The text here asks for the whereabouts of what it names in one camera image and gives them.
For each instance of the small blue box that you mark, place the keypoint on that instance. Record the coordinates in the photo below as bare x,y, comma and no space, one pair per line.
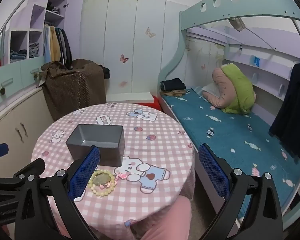
256,61

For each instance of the small pink butterfly sticker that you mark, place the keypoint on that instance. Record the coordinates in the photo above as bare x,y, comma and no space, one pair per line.
203,66

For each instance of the row of hanging clothes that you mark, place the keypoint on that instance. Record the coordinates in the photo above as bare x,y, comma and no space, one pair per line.
57,45

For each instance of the metal handrail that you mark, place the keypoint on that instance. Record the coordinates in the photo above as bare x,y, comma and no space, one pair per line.
15,10

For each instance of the white pillow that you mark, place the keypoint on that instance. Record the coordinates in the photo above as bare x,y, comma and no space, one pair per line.
210,89

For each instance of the white board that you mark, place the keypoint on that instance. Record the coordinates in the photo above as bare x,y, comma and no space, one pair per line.
130,97

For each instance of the dark folded clothes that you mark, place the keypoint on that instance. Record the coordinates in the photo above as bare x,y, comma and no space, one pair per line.
173,83

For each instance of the red stool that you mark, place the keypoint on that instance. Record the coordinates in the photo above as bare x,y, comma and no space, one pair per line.
152,103

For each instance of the brown scarf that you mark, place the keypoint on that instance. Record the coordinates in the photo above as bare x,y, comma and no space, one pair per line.
173,93

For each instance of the small pink charm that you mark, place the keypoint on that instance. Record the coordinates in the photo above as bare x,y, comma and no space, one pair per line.
107,185
120,176

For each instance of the pink and green pillow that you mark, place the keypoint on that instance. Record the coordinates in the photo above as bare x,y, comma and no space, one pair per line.
240,87

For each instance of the folded jeans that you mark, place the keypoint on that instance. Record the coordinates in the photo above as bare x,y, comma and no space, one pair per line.
18,55

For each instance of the beige cabinet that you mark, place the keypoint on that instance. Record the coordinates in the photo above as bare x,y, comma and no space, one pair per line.
5,130

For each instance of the teal bunk bed frame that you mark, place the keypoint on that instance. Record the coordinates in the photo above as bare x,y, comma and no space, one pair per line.
215,7

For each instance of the purple bedside wall shelf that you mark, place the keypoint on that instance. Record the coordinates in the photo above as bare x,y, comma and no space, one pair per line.
265,77

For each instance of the grey metal tin box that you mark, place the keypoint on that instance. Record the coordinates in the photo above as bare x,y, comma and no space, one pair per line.
97,135

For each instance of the white wardrobe doors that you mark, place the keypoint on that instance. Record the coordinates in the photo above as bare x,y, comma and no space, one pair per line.
120,30

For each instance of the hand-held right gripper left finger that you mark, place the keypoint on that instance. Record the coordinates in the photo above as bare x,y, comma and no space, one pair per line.
86,170

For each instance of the teal drawer cabinet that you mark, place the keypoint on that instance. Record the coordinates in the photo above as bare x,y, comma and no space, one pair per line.
15,77

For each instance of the pale green oval pendant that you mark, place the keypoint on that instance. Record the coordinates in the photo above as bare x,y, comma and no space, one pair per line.
102,178

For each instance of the faded pink butterfly sticker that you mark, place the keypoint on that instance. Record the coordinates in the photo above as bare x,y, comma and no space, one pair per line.
123,83

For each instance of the black bag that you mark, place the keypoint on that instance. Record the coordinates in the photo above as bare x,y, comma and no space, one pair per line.
106,72

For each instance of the hanging dark coat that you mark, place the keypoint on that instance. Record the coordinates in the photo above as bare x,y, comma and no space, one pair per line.
292,105

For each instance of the dark clothes on shelf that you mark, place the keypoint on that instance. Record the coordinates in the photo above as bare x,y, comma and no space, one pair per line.
53,8

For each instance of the purple white shelf unit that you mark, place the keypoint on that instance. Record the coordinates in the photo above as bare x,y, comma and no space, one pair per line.
37,12

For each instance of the pink checked cartoon tablecloth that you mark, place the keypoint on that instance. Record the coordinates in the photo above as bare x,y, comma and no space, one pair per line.
152,155

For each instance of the beige butterfly sticker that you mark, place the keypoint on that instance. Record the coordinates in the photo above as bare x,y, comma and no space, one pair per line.
150,32

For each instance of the brown dotted cloth cover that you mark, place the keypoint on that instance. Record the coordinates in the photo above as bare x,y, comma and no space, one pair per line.
72,90

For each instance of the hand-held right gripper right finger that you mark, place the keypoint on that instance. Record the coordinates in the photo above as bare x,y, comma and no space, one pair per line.
212,170

